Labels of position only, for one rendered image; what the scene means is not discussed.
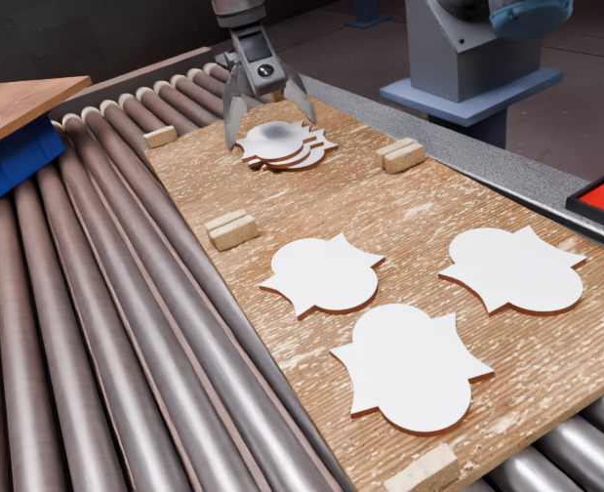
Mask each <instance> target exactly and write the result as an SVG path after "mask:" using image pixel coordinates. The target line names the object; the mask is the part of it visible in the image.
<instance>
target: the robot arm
mask: <svg viewBox="0 0 604 492"><path fill-rule="evenodd" d="M263 1H264V0H212V5H213V8H214V12H215V13H216V14H217V19H218V23H219V26H221V27H229V30H230V34H231V38H232V41H233V50H230V51H227V52H223V53H224V56H225V60H226V64H227V67H228V71H229V74H230V77H229V80H228V81H227V82H226V83H225V85H224V88H223V91H222V106H223V134H224V140H225V143H226V145H227V148H228V150H229V151H232V150H233V148H234V146H235V145H236V139H235V138H236V134H237V132H238V131H239V121H240V119H241V117H242V116H243V115H244V114H245V112H246V110H247V106H246V105H245V103H244V102H243V101H242V99H241V92H243V93H244V94H247V95H251V96H252V97H253V98H255V97H261V96H264V95H267V94H270V93H273V92H276V91H280V90H281V94H282V95H283V96H284V97H285V98H286V99H287V100H288V101H290V102H294V103H296V105H297V107H298V109H299V110H300V111H303V112H304V114H305V117H306V118H307V119H308V120H309V121H310V122H311V123H313V124H314V125H315V124H316V123H317V121H316V114H315V110H314V107H313V105H312V102H311V100H310V98H309V96H308V93H307V91H306V88H305V86H304V84H303V82H302V79H301V78H300V76H299V75H298V74H297V72H296V71H295V70H294V69H292V68H291V67H290V66H289V65H287V64H285V63H284V62H283V61H282V60H281V59H280V58H279V57H277V56H276V55H275V53H274V52H275V51H274V48H273V47H272V46H271V44H270V42H269V40H268V38H267V35H266V33H265V31H264V29H263V26H262V23H261V22H260V21H257V20H259V19H261V18H263V17H264V16H265V15H266V13H265V9H264V4H263ZM436 1H437V2H438V4H439V5H440V6H441V7H442V8H443V9H444V10H445V11H446V12H447V13H449V14H450V15H452V16H453V17H455V18H457V19H460V20H462V21H484V20H487V19H490V21H491V22H492V27H493V30H494V32H495V33H496V34H497V35H498V36H499V37H501V38H504V39H506V40H524V39H530V38H534V37H537V36H541V35H543V34H546V33H548V32H550V31H552V30H554V29H555V28H557V27H559V26H560V25H561V24H563V23H564V22H565V21H566V20H567V19H568V18H569V17H570V16H571V14H572V11H573V5H572V3H573V1H574V0H436ZM255 21H257V22H255Z"/></svg>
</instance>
